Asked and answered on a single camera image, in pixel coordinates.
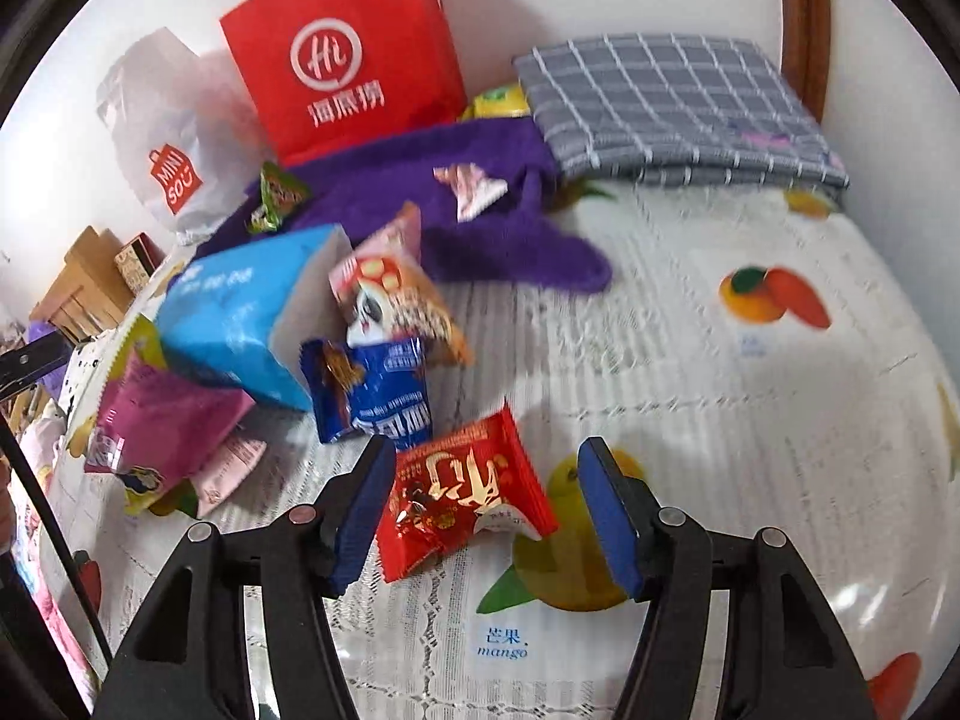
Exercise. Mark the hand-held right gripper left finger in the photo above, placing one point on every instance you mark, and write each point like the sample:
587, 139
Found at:
367, 511

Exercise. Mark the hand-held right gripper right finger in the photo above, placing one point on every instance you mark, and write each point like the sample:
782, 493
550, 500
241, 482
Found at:
611, 517

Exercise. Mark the red snack packet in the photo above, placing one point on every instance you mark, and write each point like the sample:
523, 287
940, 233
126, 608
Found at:
457, 495

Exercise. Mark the blue cookie packet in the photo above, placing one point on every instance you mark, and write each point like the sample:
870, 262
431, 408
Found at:
382, 397

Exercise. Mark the wooden furniture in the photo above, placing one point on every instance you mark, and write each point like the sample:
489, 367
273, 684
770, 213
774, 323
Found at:
82, 285

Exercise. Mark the magenta snack packet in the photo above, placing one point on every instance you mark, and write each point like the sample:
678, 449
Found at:
165, 420

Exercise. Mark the pale pink snack packet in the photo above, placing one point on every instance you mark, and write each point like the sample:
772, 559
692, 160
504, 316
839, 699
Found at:
229, 469

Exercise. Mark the small brown box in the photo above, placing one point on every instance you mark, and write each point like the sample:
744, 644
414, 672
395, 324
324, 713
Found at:
139, 262

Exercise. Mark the blue cardboard box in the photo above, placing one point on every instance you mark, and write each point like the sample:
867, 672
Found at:
225, 315

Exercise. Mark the panda print snack packet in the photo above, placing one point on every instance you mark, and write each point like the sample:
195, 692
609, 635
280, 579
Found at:
390, 292

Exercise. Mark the pink printed cloth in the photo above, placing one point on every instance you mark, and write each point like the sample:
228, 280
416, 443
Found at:
52, 615

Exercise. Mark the white plastic bag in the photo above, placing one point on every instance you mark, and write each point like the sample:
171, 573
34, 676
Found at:
172, 142

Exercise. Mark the green snack packet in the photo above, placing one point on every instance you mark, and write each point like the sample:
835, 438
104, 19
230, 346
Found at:
274, 199

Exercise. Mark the purple towel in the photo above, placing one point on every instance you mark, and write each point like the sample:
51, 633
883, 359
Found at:
375, 180

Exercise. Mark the small pink white packet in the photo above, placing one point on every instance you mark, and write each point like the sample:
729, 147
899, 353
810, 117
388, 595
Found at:
472, 191

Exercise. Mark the red paper bag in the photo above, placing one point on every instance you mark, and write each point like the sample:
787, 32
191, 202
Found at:
337, 90

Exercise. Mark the grey checked cloth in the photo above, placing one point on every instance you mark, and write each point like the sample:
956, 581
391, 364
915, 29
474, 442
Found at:
660, 105

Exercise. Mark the yellow green packet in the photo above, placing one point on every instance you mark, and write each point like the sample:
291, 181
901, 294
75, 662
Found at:
499, 101

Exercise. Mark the wooden headboard frame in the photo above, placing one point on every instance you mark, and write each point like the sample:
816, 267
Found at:
802, 30

